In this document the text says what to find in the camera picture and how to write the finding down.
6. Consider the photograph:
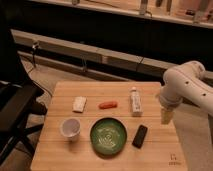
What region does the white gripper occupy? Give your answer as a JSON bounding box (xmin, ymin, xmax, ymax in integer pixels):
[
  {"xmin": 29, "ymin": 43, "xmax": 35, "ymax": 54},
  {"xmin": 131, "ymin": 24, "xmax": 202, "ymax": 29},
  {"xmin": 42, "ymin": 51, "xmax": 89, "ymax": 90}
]
[{"xmin": 159, "ymin": 96, "xmax": 182, "ymax": 124}]

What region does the white sponge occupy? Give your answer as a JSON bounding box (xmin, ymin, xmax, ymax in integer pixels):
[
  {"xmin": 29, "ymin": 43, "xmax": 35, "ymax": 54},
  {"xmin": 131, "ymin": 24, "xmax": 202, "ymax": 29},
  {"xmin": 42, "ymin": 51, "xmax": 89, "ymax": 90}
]
[{"xmin": 73, "ymin": 96, "xmax": 87, "ymax": 113}]

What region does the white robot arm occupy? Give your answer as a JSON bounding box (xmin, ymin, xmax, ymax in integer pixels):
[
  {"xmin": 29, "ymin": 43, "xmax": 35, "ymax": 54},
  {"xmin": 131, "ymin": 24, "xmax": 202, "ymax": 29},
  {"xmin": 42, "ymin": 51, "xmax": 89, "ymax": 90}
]
[{"xmin": 159, "ymin": 61, "xmax": 213, "ymax": 124}]

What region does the white tube with red cap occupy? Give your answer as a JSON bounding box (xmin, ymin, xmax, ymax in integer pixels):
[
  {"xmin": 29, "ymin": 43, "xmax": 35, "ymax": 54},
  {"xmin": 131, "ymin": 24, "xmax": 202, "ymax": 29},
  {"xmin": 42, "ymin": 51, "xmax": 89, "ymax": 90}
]
[{"xmin": 130, "ymin": 87, "xmax": 142, "ymax": 117}]

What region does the orange carrot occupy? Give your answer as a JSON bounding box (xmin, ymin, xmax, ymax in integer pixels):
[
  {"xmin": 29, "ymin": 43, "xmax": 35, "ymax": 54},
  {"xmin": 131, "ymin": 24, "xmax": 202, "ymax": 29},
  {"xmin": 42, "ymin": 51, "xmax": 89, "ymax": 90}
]
[{"xmin": 98, "ymin": 101, "xmax": 118, "ymax": 109}]

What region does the green bowl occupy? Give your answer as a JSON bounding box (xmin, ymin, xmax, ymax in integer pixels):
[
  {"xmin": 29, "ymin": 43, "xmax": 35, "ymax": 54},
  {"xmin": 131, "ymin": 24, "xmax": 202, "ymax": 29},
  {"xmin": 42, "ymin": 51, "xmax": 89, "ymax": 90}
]
[{"xmin": 90, "ymin": 117, "xmax": 127, "ymax": 156}]

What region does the wooden table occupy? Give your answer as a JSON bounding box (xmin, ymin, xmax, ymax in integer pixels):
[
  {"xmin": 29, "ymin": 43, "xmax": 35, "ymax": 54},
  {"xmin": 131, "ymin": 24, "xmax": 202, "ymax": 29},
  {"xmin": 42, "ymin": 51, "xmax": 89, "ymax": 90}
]
[{"xmin": 30, "ymin": 81, "xmax": 188, "ymax": 171}]

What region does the black office chair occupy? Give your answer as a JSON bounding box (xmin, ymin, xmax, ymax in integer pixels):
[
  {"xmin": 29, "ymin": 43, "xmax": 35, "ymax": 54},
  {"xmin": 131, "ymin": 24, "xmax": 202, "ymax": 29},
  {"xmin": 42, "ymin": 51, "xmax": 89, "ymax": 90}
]
[{"xmin": 0, "ymin": 9, "xmax": 48, "ymax": 166}]

